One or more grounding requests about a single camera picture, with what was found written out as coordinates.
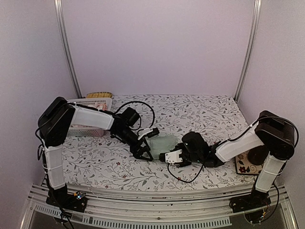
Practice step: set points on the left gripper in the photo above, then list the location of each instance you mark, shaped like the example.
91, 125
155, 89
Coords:
138, 154

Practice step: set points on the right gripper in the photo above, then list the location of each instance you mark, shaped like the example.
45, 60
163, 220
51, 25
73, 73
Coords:
177, 148

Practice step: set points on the green towel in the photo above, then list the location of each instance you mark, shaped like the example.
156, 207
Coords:
161, 144

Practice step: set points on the orange patterned towel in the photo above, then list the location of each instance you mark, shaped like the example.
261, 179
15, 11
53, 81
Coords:
101, 106

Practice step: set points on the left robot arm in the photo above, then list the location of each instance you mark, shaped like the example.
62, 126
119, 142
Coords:
55, 122

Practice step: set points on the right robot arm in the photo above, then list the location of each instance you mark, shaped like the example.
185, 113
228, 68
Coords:
276, 136

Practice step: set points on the dark cylinder roll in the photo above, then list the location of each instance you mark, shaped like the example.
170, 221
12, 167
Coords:
257, 155

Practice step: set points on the floral tablecloth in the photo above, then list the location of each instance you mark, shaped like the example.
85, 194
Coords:
104, 162

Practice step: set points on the white plastic basket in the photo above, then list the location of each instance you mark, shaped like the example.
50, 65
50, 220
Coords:
80, 130

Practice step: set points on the floral ceramic tray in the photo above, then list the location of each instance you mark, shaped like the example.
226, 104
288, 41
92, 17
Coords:
244, 167

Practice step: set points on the woven straw brush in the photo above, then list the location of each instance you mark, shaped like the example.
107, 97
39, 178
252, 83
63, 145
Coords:
99, 95

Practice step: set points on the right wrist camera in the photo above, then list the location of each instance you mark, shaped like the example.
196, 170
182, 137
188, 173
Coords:
195, 144

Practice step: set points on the metal front rail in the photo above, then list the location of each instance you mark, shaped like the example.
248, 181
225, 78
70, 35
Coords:
193, 209

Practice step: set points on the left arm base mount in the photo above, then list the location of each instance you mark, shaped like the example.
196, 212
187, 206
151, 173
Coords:
61, 198

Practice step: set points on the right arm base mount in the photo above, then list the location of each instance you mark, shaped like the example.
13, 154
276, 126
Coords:
255, 199

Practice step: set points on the right metal frame post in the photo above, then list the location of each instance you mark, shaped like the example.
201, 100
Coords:
249, 49

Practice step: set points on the metal frame post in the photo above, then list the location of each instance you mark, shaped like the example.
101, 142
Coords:
64, 38
249, 49

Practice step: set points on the left metal frame post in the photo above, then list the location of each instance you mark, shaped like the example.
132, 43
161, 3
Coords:
64, 38

